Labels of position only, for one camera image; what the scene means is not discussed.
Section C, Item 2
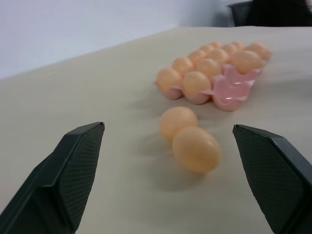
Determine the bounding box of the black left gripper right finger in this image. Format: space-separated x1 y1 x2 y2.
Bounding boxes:
232 124 312 234

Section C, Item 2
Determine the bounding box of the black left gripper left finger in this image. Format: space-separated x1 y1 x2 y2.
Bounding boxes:
0 121 106 234

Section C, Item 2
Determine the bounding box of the pink plastic egg tray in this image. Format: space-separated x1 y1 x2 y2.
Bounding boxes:
153 41 273 112

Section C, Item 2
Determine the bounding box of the black chair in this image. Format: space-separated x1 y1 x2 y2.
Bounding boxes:
227 0 312 28

